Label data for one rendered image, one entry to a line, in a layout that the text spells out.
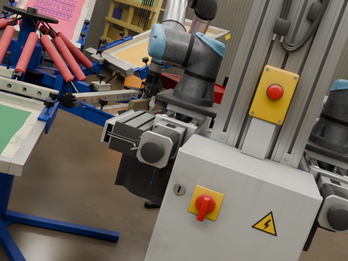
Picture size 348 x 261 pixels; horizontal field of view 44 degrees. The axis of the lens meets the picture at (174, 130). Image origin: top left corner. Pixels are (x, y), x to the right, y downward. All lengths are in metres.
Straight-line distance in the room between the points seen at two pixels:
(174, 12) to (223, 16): 9.01
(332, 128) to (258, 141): 0.43
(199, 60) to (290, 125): 0.46
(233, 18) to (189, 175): 9.69
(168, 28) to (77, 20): 2.17
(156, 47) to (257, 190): 0.68
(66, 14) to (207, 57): 2.31
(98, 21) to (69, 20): 7.79
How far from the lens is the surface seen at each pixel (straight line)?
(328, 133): 1.52
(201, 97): 1.50
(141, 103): 2.20
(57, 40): 2.65
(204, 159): 1.00
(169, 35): 1.49
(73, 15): 3.68
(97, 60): 2.91
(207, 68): 1.50
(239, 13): 10.63
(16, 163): 1.34
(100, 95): 2.30
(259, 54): 1.16
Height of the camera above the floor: 1.50
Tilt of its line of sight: 13 degrees down
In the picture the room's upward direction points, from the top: 17 degrees clockwise
